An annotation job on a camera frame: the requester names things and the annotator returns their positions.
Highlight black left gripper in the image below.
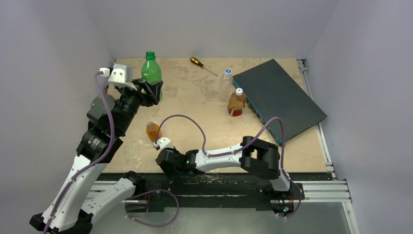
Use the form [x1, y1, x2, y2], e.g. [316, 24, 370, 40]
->
[115, 78, 161, 135]

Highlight green plastic bottle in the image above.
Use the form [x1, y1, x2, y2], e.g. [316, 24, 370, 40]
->
[141, 51, 163, 101]

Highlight clear plastic bottle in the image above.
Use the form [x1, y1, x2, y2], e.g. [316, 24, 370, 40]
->
[218, 73, 233, 101]

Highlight tea bottle with yellow-red label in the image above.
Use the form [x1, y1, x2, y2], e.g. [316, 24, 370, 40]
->
[227, 92, 246, 117]

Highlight white bottle cap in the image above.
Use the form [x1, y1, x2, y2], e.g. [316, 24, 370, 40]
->
[235, 88, 243, 96]

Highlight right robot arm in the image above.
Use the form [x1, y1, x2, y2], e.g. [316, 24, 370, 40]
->
[153, 136, 293, 198]

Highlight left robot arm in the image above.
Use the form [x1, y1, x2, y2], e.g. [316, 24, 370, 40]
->
[30, 78, 163, 234]

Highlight orange juice bottle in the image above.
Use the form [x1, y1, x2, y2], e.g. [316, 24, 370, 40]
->
[146, 122, 163, 142]

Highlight yellow-black screwdriver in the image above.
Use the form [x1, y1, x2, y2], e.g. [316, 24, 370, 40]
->
[190, 57, 217, 76]

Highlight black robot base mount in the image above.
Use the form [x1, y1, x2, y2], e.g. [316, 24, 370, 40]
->
[96, 173, 336, 214]

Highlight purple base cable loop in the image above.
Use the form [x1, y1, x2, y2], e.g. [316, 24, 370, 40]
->
[124, 189, 180, 228]

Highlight dark blue network switch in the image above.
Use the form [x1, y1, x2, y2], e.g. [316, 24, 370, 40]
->
[233, 59, 327, 145]

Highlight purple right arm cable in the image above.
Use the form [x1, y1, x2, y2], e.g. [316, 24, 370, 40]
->
[154, 114, 286, 170]

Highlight aluminium frame rail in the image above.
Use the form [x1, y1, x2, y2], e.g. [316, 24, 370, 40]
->
[297, 59, 352, 203]

